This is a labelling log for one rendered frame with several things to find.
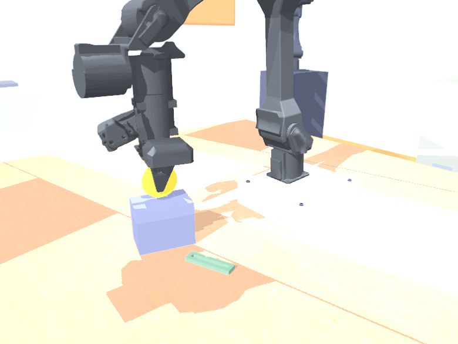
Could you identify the yellow disc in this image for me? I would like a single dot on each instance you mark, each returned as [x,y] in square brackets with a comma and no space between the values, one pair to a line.
[149,187]

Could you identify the light blue box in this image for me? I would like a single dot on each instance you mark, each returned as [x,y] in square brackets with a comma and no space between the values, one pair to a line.
[165,234]

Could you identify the pale blue box lid with slot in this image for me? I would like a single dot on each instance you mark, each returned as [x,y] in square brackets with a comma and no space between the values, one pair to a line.
[146,208]

